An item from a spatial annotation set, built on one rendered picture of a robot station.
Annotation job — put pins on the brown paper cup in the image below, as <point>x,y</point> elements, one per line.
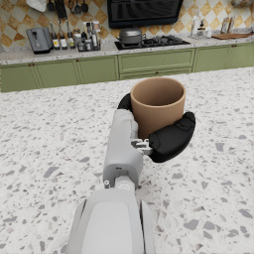
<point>157,104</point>

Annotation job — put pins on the green kitchen cabinet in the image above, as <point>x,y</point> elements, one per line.
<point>125,66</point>

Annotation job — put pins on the black gas stove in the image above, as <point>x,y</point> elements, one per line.
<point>151,42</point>

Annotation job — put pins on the grey cooking pot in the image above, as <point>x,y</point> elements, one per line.
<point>130,35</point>

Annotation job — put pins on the black spice rack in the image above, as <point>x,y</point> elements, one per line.
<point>88,39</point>

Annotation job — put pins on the dark glass bottle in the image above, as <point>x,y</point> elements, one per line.
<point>70,36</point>
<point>55,38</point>
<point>62,38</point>

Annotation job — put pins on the grey toaster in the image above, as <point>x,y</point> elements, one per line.
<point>39,40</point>

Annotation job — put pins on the black range hood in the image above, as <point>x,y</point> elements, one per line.
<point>144,12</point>

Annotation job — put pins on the clear glass bottle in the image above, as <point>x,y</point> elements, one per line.
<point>194,26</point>

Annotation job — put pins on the hanging black utensils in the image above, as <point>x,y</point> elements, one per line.
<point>67,6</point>

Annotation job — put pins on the wooden cutting board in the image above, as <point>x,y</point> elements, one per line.
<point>232,35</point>

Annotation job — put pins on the knife block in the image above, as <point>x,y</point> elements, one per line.
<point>228,25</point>

